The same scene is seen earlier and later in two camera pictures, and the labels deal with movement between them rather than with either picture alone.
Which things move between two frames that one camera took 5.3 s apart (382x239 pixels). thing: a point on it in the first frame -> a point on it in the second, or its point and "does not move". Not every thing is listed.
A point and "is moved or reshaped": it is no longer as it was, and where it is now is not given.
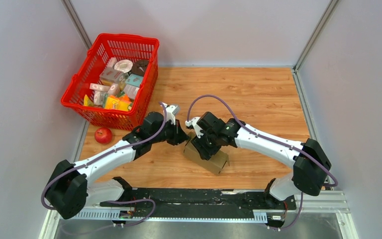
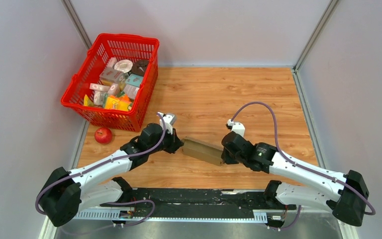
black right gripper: (206, 152) -> (226, 159)
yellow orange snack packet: (121, 102) does not move
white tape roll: (124, 65) does not move
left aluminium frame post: (75, 23) does not move
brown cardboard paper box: (215, 164) is moved or reshaped
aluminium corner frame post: (295, 70) does not move
